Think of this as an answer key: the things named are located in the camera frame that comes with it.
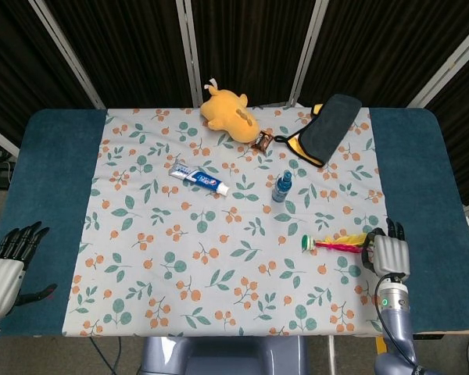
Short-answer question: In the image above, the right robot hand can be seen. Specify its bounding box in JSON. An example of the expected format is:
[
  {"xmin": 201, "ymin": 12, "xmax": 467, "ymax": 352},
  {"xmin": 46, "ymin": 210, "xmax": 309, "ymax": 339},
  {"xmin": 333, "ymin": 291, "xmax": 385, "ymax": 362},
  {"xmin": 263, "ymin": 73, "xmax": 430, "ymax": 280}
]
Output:
[{"xmin": 360, "ymin": 217, "xmax": 411, "ymax": 280}]

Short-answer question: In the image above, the floral orange berry tablecloth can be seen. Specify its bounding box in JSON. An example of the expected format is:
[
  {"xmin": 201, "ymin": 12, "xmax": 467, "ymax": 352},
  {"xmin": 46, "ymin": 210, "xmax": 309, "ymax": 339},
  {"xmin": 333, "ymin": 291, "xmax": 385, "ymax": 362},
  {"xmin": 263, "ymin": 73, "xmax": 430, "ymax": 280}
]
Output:
[{"xmin": 62, "ymin": 105, "xmax": 388, "ymax": 338}]

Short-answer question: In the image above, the blue white toothpaste tube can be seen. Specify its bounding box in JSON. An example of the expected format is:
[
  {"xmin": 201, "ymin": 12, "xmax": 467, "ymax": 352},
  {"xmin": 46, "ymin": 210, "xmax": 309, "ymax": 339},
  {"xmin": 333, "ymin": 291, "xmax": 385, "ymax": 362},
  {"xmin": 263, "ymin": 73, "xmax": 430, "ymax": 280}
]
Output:
[{"xmin": 168, "ymin": 159, "xmax": 231, "ymax": 197}]

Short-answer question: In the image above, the blue felt table cover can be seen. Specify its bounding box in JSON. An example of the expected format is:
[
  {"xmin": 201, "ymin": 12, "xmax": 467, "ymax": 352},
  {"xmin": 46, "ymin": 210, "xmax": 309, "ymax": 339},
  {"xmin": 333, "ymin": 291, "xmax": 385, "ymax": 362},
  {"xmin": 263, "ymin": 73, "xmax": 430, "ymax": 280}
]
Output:
[{"xmin": 0, "ymin": 107, "xmax": 469, "ymax": 339}]

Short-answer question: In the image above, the dark folding screen panel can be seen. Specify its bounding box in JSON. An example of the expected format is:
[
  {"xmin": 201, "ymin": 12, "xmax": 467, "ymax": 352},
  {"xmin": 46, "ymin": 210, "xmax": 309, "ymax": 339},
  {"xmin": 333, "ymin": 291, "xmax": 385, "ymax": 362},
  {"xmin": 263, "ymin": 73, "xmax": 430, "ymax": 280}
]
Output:
[
  {"xmin": 410, "ymin": 19, "xmax": 469, "ymax": 214},
  {"xmin": 34, "ymin": 0, "xmax": 200, "ymax": 110},
  {"xmin": 0, "ymin": 0, "xmax": 101, "ymax": 157},
  {"xmin": 292, "ymin": 0, "xmax": 469, "ymax": 109},
  {"xmin": 177, "ymin": 0, "xmax": 321, "ymax": 109}
]

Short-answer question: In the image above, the blue spray bottle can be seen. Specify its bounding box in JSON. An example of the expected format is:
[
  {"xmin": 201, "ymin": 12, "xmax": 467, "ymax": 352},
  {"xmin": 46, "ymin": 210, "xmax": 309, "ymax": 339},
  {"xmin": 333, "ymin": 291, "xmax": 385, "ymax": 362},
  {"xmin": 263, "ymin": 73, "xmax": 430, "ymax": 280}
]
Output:
[{"xmin": 271, "ymin": 170, "xmax": 293, "ymax": 203}]

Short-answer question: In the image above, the brown candy wrapper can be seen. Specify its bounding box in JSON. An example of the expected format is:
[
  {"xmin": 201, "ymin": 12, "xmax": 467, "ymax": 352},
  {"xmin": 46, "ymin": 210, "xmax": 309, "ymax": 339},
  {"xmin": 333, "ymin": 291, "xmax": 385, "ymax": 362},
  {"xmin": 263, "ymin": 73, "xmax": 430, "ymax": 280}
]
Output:
[{"xmin": 251, "ymin": 131, "xmax": 274, "ymax": 151}]

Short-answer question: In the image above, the pink yellow feather shuttlecock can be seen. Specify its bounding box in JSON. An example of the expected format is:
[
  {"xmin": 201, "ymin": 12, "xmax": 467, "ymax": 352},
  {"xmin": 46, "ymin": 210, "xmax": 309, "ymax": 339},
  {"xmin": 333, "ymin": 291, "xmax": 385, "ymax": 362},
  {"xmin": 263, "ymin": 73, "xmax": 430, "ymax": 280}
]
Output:
[{"xmin": 300, "ymin": 232, "xmax": 369, "ymax": 253}]

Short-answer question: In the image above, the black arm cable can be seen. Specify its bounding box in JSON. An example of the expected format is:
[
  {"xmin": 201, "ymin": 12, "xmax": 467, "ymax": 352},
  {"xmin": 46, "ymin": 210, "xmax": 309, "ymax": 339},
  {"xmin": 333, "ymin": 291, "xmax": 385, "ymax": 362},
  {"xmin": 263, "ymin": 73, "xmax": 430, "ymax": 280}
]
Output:
[{"xmin": 374, "ymin": 277, "xmax": 417, "ymax": 370}]

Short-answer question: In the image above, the grey-blue robot torso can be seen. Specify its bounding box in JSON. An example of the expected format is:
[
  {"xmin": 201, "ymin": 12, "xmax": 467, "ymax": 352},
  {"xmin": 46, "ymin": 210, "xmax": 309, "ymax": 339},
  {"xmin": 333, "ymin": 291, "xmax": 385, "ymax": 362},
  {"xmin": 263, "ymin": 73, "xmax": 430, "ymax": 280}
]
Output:
[{"xmin": 140, "ymin": 335, "xmax": 310, "ymax": 375}]

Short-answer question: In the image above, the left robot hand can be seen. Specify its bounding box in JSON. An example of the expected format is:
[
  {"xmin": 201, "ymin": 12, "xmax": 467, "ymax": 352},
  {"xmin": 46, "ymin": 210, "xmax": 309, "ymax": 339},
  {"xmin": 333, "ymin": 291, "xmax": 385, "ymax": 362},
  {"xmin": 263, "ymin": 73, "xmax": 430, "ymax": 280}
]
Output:
[{"xmin": 0, "ymin": 220, "xmax": 59, "ymax": 320}]

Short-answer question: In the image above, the yellow plush dinosaur toy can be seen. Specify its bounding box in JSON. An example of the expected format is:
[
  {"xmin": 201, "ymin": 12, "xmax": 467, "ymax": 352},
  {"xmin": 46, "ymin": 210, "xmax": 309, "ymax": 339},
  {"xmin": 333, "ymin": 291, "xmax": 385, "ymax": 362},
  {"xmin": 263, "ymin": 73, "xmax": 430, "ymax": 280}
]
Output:
[{"xmin": 200, "ymin": 79, "xmax": 261, "ymax": 145}]

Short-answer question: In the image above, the grey yellow microfibre towel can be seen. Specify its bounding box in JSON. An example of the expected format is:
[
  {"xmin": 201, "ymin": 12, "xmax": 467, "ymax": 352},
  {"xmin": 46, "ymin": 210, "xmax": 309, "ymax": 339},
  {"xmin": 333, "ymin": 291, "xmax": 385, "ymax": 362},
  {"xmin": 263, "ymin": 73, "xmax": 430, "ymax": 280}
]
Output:
[{"xmin": 274, "ymin": 93, "xmax": 363, "ymax": 169}]

